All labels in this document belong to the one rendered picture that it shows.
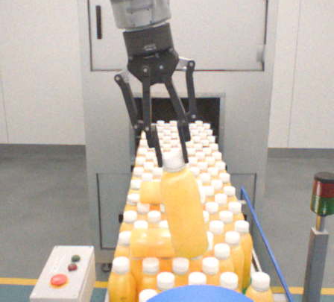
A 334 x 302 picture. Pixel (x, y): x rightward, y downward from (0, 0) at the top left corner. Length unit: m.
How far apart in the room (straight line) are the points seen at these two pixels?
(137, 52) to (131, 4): 0.07
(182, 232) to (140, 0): 0.40
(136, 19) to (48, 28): 4.37
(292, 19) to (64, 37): 2.58
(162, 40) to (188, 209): 0.29
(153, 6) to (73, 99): 4.41
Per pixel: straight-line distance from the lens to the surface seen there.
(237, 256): 1.12
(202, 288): 0.69
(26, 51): 5.08
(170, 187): 0.70
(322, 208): 1.13
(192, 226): 0.73
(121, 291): 1.02
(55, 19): 4.94
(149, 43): 0.61
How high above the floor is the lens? 1.65
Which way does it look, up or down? 17 degrees down
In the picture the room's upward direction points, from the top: straight up
